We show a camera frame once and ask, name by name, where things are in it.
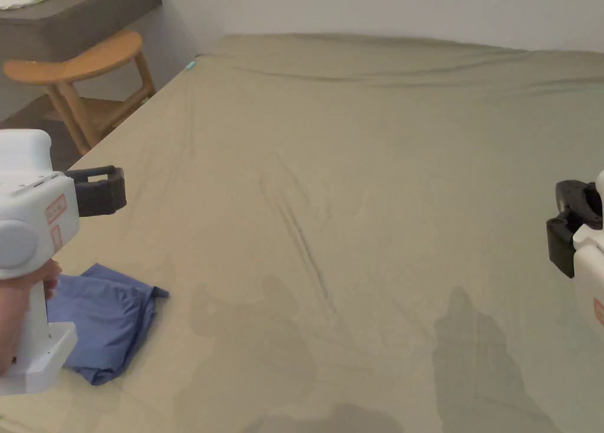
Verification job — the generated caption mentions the blue folded garment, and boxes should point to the blue folded garment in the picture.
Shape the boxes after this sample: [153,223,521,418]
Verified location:
[46,263,170,387]

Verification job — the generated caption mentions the person's left hand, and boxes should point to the person's left hand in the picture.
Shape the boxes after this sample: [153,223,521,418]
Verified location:
[0,259,63,376]

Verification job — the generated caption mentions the dark desk with white cloth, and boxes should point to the dark desk with white cloth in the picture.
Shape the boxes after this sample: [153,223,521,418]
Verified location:
[0,0,163,122]

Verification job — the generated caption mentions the wooden chair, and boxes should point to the wooden chair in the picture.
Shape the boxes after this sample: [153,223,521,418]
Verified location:
[3,29,157,156]

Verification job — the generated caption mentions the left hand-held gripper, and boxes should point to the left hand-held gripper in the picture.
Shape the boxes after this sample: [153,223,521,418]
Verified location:
[0,129,128,396]

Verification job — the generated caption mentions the bed with beige sheet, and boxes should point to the bed with beige sheet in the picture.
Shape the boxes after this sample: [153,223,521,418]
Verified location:
[0,32,604,433]

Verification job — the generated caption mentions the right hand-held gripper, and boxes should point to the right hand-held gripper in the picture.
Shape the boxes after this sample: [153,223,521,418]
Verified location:
[546,168,604,340]

